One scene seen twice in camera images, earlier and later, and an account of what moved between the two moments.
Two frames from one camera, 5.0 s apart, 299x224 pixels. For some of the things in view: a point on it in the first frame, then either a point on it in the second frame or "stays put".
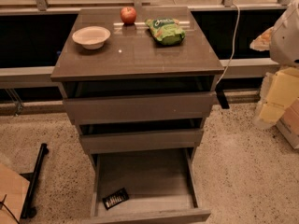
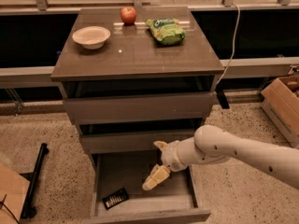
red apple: [128, 15] stays put
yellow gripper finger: [262, 42] to [161, 144]
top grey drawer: [115, 109] stays put
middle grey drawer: [110, 143] stays put
